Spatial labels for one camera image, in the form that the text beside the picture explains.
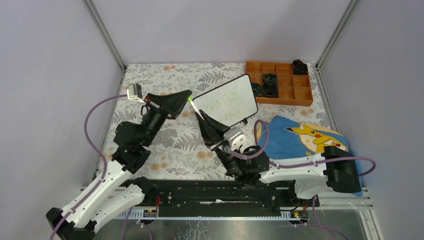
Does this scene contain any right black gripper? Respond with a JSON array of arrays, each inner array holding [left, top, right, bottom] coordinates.
[[195, 108, 244, 177]]

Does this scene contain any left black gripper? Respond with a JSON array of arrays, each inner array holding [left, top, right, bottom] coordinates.
[[141, 91, 194, 148]]

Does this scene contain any green capped marker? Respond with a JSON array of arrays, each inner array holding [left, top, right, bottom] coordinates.
[[187, 96, 204, 120]]

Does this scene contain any small whiteboard black frame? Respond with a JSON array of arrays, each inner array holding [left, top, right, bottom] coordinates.
[[193, 74, 258, 127]]

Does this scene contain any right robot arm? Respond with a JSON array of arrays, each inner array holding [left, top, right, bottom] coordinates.
[[195, 111, 362, 206]]

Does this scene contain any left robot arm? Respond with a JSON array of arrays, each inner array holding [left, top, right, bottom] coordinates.
[[46, 86, 192, 240]]

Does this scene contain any floral table mat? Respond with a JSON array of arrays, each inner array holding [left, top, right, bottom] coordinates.
[[102, 63, 330, 180]]

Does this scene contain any black item in tray left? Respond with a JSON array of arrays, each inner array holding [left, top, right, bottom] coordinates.
[[251, 82, 263, 97]]

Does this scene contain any blue pikachu cloth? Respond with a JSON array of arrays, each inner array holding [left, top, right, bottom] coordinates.
[[255, 115, 362, 199]]

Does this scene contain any black item in tray middle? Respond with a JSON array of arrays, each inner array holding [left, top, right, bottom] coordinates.
[[262, 73, 279, 98]]

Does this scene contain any orange compartment tray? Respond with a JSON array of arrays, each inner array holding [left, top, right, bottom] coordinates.
[[245, 61, 313, 107]]

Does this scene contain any black item in tray corner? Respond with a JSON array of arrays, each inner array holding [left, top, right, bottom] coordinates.
[[292, 59, 309, 76]]

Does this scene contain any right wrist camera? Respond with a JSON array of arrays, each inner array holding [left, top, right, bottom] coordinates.
[[223, 127, 247, 151]]

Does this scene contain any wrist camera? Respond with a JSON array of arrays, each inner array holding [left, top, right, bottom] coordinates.
[[126, 83, 144, 103], [223, 127, 247, 151]]

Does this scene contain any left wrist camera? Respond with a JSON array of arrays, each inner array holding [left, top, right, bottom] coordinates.
[[126, 83, 144, 103]]

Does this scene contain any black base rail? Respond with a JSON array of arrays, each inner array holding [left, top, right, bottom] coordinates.
[[136, 179, 313, 219]]

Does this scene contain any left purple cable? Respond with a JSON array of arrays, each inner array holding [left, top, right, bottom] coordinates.
[[49, 94, 129, 240]]

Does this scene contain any purple cable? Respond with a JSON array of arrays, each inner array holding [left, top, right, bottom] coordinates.
[[228, 119, 378, 240], [49, 94, 129, 240]]

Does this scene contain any left aluminium frame post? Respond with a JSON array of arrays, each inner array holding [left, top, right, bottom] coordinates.
[[83, 0, 127, 72]]

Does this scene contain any aluminium frame post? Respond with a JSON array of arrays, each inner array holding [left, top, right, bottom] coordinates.
[[83, 0, 127, 72], [315, 0, 359, 70]]

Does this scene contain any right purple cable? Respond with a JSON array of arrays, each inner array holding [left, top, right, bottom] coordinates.
[[228, 119, 378, 240]]

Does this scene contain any right aluminium frame post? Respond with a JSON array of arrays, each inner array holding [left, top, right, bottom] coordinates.
[[315, 0, 359, 70]]

